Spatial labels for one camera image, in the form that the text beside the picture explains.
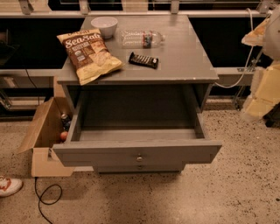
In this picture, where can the padded gripper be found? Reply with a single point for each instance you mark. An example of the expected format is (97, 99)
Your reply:
(273, 38)

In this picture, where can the grey top drawer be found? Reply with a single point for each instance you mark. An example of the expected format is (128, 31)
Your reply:
(113, 124)

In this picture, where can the grey drawer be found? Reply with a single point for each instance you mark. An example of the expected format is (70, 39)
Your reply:
(147, 168)
(113, 124)

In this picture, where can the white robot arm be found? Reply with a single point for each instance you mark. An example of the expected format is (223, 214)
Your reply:
(265, 85)

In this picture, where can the grey wooden drawer cabinet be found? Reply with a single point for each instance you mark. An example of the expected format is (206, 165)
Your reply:
(182, 61)

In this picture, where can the metal knob top drawer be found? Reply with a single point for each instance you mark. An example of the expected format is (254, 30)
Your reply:
(139, 158)

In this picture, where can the grey lower drawer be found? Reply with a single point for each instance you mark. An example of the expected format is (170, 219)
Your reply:
(147, 168)

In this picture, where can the dark chocolate bar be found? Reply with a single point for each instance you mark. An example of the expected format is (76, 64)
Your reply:
(143, 61)

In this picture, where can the clear plastic water bottle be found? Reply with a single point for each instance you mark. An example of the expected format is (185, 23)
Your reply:
(141, 39)

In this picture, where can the white bowl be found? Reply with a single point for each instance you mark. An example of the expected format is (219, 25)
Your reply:
(106, 25)

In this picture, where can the sea salt chips bag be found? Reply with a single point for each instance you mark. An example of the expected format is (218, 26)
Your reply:
(89, 55)

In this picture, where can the soda can in box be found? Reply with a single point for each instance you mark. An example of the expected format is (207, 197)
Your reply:
(65, 118)

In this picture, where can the orange fruit in box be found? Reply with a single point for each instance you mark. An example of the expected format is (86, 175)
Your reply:
(63, 136)

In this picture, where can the open cardboard box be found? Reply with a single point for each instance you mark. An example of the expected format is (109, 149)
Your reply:
(43, 133)

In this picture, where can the white and orange shoe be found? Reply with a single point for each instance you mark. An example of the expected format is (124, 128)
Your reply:
(9, 186)

